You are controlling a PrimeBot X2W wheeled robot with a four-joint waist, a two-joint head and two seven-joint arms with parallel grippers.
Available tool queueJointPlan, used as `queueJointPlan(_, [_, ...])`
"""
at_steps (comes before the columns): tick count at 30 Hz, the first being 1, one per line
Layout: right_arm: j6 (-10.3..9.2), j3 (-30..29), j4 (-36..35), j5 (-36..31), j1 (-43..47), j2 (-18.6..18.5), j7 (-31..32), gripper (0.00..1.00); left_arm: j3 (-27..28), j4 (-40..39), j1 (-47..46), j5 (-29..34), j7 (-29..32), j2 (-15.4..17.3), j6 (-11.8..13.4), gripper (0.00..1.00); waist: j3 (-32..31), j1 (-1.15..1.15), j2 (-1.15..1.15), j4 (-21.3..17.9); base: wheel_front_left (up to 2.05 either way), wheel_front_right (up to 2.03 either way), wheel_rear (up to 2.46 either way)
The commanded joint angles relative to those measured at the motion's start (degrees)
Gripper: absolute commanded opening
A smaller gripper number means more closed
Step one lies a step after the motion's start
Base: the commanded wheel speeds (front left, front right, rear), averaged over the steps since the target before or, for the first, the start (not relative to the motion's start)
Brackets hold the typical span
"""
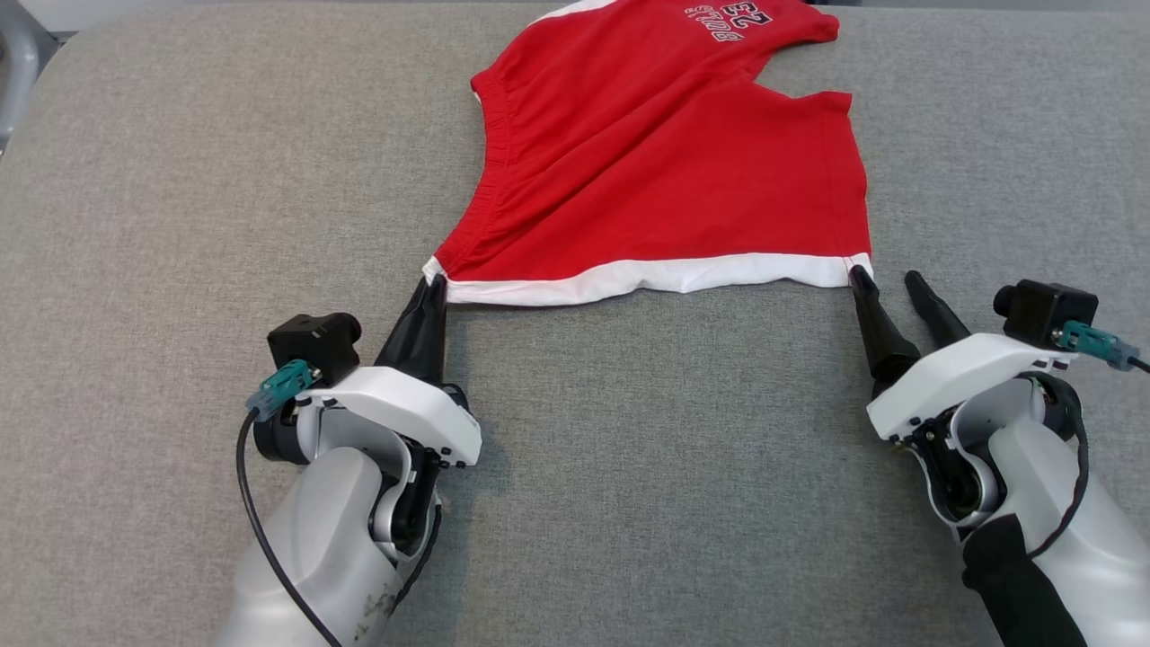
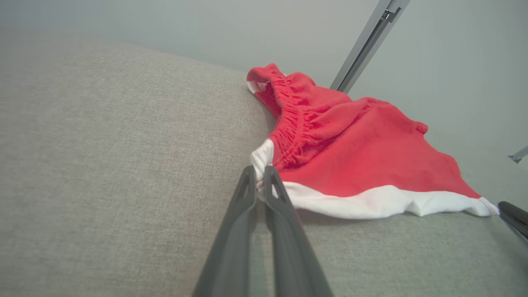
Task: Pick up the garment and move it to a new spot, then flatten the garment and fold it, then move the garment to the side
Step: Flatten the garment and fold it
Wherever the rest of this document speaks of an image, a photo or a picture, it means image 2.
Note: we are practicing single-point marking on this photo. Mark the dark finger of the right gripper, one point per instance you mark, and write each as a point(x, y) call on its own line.
point(517, 216)

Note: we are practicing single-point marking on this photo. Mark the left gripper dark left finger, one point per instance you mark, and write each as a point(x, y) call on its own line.
point(233, 247)

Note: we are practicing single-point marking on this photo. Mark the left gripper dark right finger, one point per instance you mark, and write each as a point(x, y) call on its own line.
point(288, 247)

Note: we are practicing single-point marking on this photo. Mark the red shorts white trim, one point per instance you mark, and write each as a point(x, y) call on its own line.
point(371, 152)

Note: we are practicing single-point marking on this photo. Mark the grey metal bracket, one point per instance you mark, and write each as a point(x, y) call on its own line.
point(520, 156)

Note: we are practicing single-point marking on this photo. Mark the grey vertical wall rail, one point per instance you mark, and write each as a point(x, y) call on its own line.
point(367, 41)

